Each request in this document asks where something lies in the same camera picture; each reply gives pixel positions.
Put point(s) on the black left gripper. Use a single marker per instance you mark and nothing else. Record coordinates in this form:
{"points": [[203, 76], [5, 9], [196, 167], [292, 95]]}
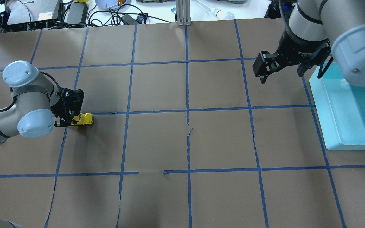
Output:
{"points": [[56, 110]]}

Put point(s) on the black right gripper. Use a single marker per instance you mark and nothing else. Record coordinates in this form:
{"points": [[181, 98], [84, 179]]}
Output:
{"points": [[296, 50]]}

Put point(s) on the yellow beetle toy car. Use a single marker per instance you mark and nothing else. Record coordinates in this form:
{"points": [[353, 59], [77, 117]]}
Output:
{"points": [[82, 119]]}

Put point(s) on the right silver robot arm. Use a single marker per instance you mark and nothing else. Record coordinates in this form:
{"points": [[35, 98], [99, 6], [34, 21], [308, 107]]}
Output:
{"points": [[318, 32]]}

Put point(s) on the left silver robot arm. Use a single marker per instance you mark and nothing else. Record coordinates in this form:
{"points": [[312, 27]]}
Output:
{"points": [[11, 104]]}

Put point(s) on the light blue storage tray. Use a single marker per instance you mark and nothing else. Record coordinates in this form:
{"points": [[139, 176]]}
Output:
{"points": [[341, 110]]}

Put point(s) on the black power adapter brick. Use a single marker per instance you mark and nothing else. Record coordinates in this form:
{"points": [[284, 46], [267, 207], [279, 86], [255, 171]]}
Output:
{"points": [[76, 15]]}

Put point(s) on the light blue plate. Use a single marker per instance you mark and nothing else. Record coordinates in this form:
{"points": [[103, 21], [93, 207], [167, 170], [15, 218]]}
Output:
{"points": [[111, 4]]}

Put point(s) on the aluminium frame post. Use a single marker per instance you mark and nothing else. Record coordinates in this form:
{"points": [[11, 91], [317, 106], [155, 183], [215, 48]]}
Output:
{"points": [[183, 12]]}

